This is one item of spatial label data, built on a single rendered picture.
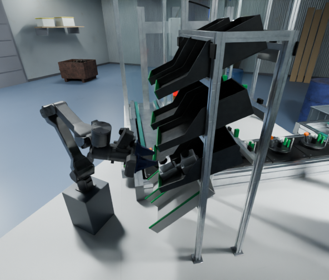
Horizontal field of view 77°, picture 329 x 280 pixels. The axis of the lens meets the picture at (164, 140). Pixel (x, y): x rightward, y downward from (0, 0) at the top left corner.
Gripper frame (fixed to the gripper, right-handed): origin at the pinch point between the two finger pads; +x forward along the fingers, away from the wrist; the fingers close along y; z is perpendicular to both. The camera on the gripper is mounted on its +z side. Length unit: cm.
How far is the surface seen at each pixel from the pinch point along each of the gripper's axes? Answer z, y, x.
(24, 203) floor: -150, 133, -99
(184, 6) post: 55, 56, 12
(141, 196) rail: -38.0, 25.4, 6.1
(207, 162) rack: 7.6, -12.6, 15.8
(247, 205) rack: -8.1, -10.8, 36.3
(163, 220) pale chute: -21.2, -6.7, 10.1
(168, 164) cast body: -0.9, -2.1, 7.7
